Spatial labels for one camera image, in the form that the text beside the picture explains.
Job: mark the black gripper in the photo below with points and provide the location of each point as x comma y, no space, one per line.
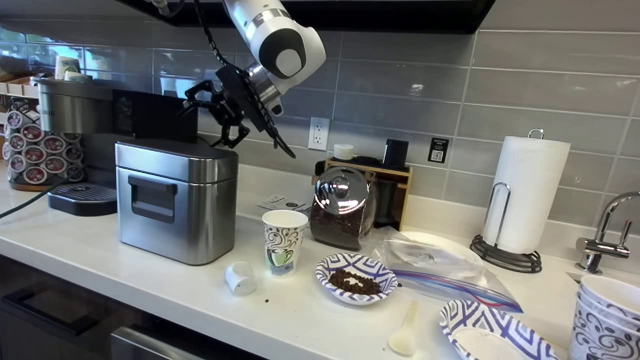
246,97

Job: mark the stainless steel bin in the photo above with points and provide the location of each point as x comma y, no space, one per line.
200,220

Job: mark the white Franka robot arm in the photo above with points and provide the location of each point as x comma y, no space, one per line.
286,46

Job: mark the white paper packets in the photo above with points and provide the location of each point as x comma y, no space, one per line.
280,202

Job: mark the patterned paper cup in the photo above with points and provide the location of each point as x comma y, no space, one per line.
283,241

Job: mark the Keurig coffee machine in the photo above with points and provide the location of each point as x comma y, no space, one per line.
72,106

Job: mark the glass jar with coffee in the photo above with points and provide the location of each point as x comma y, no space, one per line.
340,213

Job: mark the small white coffee pod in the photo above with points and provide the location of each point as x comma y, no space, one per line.
241,278

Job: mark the coffee pod carousel rack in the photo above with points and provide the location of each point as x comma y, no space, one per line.
60,166

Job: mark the black box in organizer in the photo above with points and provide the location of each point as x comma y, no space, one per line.
396,154

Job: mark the small blue patterned plate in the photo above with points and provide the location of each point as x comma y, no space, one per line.
333,266

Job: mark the wooden organizer box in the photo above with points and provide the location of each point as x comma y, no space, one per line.
401,183

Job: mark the coffee grounds pile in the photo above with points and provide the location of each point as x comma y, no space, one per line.
353,282

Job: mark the dark cabinet drawers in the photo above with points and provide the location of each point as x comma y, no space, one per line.
40,306

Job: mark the clear zip plastic bag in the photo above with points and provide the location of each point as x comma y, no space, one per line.
441,272

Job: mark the white plastic spoon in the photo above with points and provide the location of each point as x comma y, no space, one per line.
402,340

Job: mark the white paper towel roll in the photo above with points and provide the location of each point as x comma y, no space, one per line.
527,192

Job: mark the large blue patterned plate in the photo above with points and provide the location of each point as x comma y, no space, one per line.
513,332

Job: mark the chrome faucet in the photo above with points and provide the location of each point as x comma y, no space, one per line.
603,247

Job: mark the blue patterned white bowl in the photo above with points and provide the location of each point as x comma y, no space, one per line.
613,290
600,320
590,346

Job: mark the white wall outlet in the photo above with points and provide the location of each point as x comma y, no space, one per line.
319,132

